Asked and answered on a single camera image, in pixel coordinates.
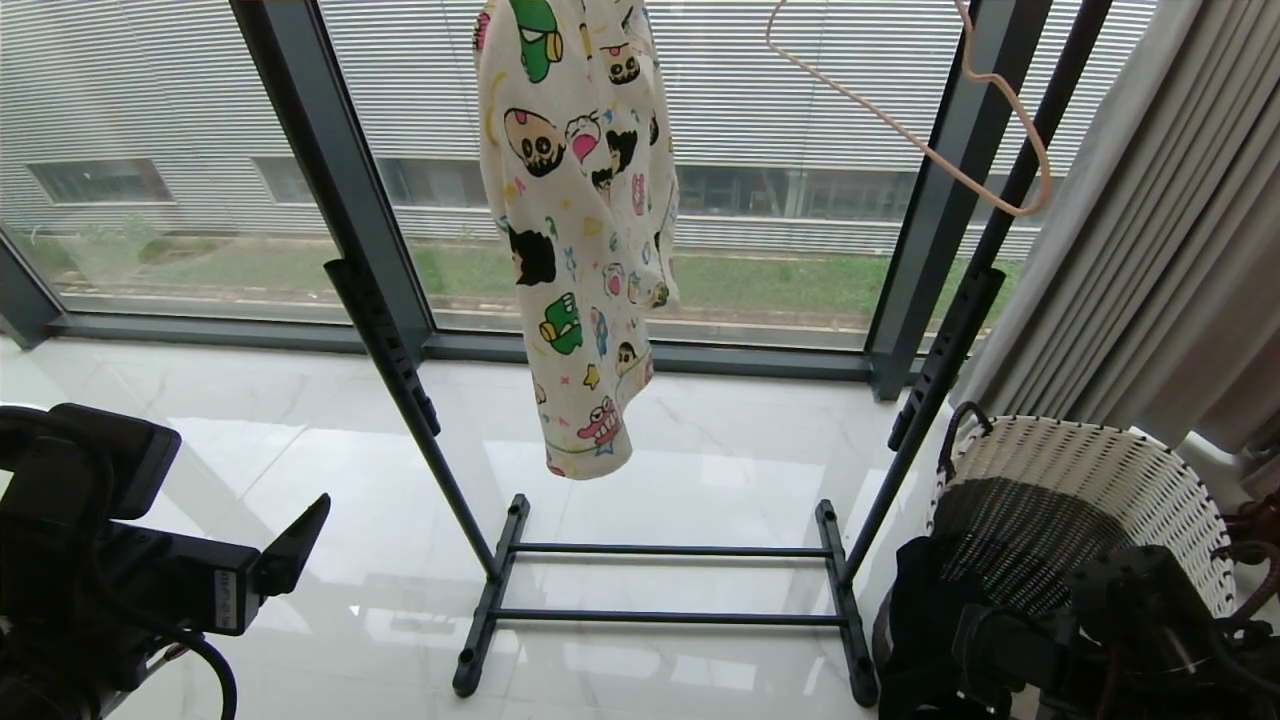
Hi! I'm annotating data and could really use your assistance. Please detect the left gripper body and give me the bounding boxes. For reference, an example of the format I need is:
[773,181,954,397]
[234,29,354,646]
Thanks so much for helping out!
[95,520,266,641]

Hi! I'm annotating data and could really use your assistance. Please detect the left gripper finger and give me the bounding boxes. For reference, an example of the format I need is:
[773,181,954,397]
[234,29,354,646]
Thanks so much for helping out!
[250,493,331,598]

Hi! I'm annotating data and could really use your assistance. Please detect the cream printed shorts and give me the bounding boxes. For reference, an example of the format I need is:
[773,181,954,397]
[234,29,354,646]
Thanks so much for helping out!
[473,0,681,481]

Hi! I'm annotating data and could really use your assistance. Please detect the black garment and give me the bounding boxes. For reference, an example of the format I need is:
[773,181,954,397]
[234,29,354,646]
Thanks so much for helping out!
[873,535,966,720]

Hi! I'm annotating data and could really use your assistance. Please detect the pink clothes hanger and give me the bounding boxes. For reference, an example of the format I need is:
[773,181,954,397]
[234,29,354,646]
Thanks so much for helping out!
[767,0,1053,218]

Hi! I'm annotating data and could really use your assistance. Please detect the black clothes rack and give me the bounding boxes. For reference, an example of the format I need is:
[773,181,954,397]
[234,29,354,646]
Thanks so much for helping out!
[323,0,1113,706]

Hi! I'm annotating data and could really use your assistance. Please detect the white laundry basket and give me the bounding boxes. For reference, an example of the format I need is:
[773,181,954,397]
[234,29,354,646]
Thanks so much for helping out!
[925,400,1238,626]

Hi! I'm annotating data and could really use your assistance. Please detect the window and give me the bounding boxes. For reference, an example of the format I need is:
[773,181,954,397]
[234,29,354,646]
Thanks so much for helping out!
[0,0,1161,401]

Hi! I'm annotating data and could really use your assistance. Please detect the black cable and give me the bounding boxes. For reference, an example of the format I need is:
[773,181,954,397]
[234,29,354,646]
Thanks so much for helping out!
[150,620,239,720]

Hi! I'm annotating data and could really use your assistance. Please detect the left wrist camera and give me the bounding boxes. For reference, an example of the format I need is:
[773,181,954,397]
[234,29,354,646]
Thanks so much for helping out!
[0,403,183,526]

